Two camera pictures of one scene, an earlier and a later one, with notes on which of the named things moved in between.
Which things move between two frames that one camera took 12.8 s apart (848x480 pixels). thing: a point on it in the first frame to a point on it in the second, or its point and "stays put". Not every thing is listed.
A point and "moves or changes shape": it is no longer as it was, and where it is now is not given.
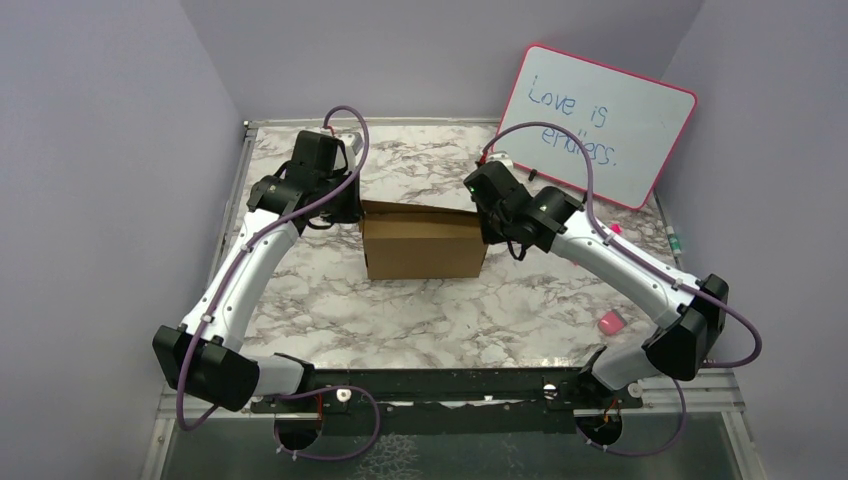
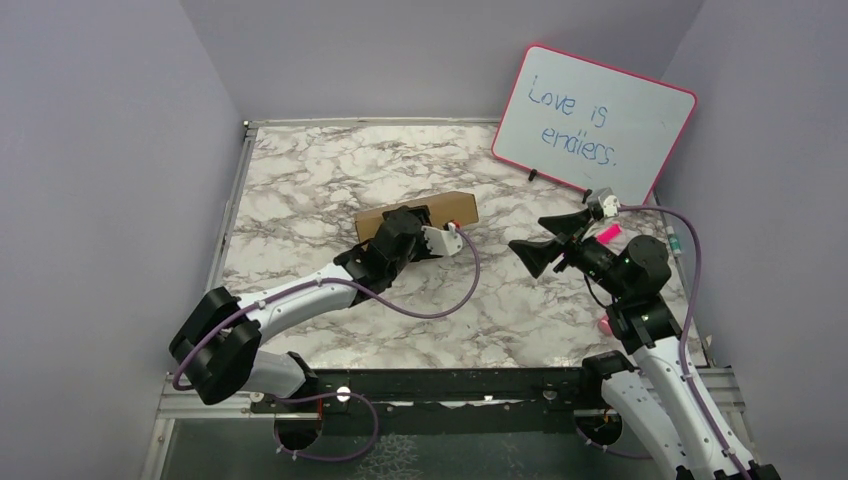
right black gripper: x=487 y=235 to x=538 y=254
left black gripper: x=354 y=213 to x=421 y=212
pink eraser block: x=611 y=323 stays put
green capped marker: x=673 y=241 stays put
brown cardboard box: x=410 y=241 moves or changes shape
